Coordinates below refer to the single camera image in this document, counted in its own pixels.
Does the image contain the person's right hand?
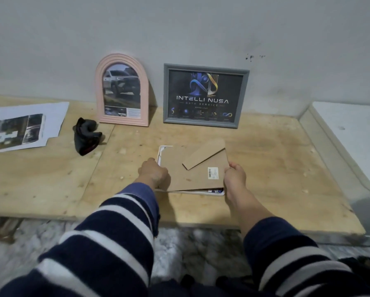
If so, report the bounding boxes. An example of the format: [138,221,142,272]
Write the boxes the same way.
[223,161,247,201]

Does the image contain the person's left hand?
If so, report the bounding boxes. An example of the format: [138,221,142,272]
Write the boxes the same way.
[138,157,169,191]

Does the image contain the small brown stand backing board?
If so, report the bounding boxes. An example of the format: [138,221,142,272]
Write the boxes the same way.
[160,138,230,192]

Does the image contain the white rectangular photo frame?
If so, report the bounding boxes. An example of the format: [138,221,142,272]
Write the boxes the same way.
[156,144,226,197]

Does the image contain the black cleaning cloth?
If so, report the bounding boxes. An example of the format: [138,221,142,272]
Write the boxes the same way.
[72,117,103,156]

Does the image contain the grey rectangular photo frame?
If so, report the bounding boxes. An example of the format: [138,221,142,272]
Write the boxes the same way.
[163,63,250,129]

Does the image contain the double-sided arched brochure picture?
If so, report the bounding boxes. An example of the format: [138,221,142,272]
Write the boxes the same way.
[103,63,141,118]

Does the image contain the pink arched photo frame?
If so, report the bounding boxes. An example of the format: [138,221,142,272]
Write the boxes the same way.
[94,53,150,127]

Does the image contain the white paper sheets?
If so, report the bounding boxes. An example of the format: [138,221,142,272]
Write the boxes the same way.
[0,101,70,146]

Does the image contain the car photo print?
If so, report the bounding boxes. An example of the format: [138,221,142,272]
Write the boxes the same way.
[0,113,45,153]

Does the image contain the person's right forearm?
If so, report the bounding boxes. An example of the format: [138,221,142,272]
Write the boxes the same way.
[227,190,370,297]

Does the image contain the person's left forearm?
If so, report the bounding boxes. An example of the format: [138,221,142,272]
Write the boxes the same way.
[0,179,161,297]

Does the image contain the person's black shoe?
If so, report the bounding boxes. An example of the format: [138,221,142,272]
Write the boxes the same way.
[180,274,195,290]

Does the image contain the black stool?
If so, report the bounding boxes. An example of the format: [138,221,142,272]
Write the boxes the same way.
[216,275,255,297]

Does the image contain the white cabinet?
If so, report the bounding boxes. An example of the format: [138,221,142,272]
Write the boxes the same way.
[299,101,370,242]

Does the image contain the black bag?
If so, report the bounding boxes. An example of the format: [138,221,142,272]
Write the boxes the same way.
[339,256,370,291]

